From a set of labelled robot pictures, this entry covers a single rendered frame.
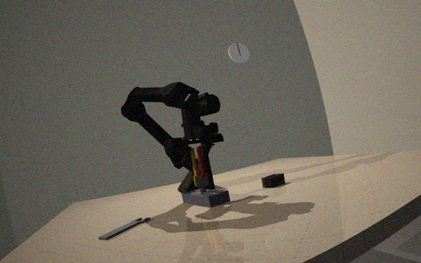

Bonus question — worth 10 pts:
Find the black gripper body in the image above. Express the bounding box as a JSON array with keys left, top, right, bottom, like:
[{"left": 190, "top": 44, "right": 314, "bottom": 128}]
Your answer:
[{"left": 164, "top": 118, "right": 224, "bottom": 149}]

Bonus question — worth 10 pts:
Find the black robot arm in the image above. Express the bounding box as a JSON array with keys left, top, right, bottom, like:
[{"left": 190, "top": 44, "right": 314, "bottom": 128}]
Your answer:
[{"left": 121, "top": 82, "right": 220, "bottom": 175}]

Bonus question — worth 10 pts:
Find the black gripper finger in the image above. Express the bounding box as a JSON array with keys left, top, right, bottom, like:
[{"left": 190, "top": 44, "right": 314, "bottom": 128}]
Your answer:
[
  {"left": 202, "top": 144, "right": 215, "bottom": 167},
  {"left": 175, "top": 147, "right": 192, "bottom": 169}
]

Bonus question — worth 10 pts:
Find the grey flat bar with forked end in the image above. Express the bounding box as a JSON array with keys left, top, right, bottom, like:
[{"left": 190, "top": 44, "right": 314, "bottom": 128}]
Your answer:
[{"left": 99, "top": 218, "right": 150, "bottom": 240}]

